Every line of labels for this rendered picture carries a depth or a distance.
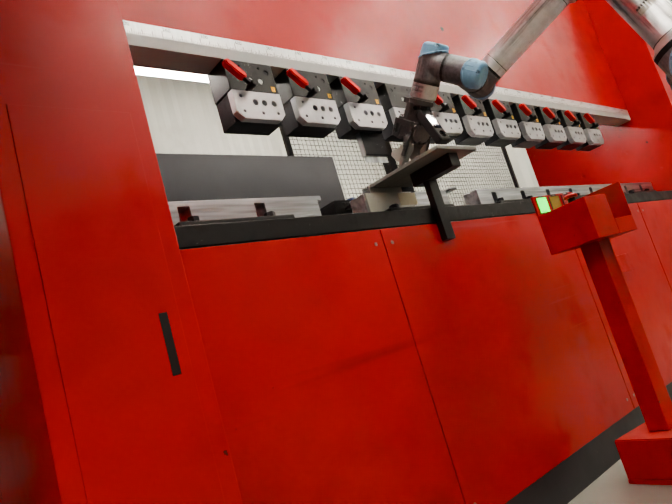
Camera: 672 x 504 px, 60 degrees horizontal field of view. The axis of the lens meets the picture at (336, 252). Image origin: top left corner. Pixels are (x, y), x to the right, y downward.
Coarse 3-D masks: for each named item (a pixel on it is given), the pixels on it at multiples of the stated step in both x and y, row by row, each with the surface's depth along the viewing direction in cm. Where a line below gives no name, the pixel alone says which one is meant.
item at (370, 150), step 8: (360, 136) 174; (368, 136) 176; (376, 136) 178; (360, 144) 174; (368, 144) 175; (376, 144) 177; (384, 144) 180; (368, 152) 174; (376, 152) 176; (384, 152) 178; (368, 160) 174; (376, 160) 176; (384, 160) 179
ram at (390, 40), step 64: (128, 0) 132; (192, 0) 144; (256, 0) 159; (320, 0) 177; (384, 0) 201; (448, 0) 231; (512, 0) 271; (192, 64) 143; (384, 64) 188; (576, 64) 297
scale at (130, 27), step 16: (128, 32) 129; (144, 32) 132; (160, 32) 135; (176, 32) 138; (192, 32) 141; (224, 48) 146; (240, 48) 149; (256, 48) 153; (272, 48) 157; (320, 64) 168; (336, 64) 172; (352, 64) 177; (368, 64) 183; (528, 96) 249; (544, 96) 259; (624, 112) 320
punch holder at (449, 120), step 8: (440, 96) 203; (448, 96) 207; (432, 112) 197; (440, 112) 200; (448, 112) 203; (440, 120) 198; (448, 120) 201; (456, 120) 205; (448, 128) 199; (456, 128) 203; (456, 136) 205
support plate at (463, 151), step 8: (424, 152) 152; (432, 152) 151; (440, 152) 153; (448, 152) 155; (456, 152) 157; (464, 152) 160; (416, 160) 154; (424, 160) 156; (432, 160) 158; (400, 168) 158; (408, 168) 159; (416, 168) 161; (384, 176) 163; (392, 176) 162; (400, 176) 165; (408, 176) 167; (376, 184) 166; (384, 184) 168; (392, 184) 171; (400, 184) 173; (408, 184) 176
